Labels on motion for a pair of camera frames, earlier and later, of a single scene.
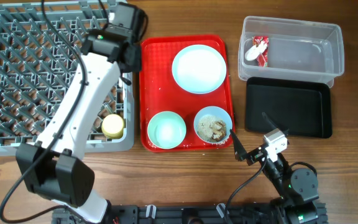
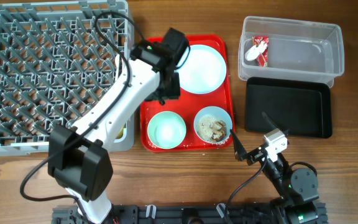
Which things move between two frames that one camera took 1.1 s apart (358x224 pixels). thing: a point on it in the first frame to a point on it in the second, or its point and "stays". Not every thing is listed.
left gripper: (135, 69) to (174, 93)
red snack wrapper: (263, 58) stays
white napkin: (255, 51) stays
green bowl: (166, 130) stays
